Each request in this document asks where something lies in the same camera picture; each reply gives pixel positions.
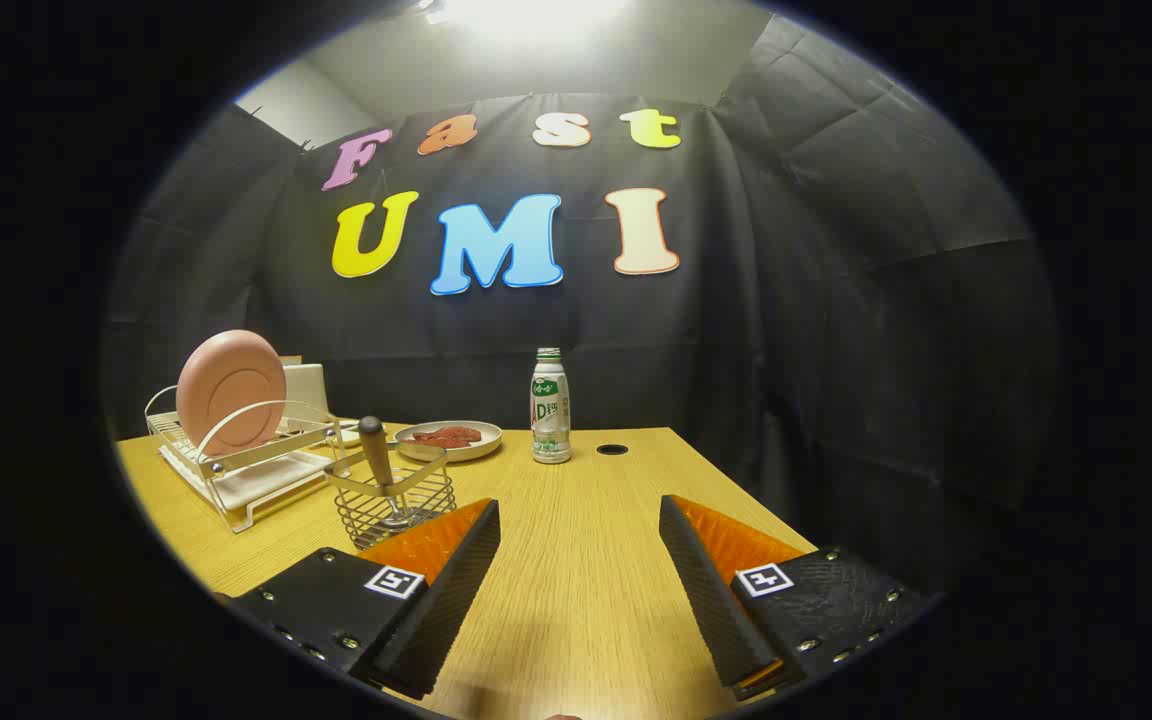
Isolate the beige plate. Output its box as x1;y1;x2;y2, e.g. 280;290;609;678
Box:
394;421;504;463

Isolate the white wire dish rack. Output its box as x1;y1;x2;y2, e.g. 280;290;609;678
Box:
144;385;347;534

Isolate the pink plate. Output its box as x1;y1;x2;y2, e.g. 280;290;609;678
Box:
176;330;288;458

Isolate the wooden handled metal spoon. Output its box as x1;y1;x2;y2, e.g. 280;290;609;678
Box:
358;416;422;529

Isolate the ceiling light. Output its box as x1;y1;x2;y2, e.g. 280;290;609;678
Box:
426;0;637;41

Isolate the white toaster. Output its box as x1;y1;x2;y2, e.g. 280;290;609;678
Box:
281;363;329;426

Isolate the white divided bean tray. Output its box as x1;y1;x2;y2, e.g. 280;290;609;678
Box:
339;420;399;448

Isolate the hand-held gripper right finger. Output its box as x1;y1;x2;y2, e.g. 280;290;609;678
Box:
659;494;937;701

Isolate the white green drink bottle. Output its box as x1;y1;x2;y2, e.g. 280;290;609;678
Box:
530;347;573;465

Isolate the metal wire basket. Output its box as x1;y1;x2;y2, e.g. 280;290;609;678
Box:
324;447;458;551

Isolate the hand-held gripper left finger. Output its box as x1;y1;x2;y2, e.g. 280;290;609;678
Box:
233;498;502;701

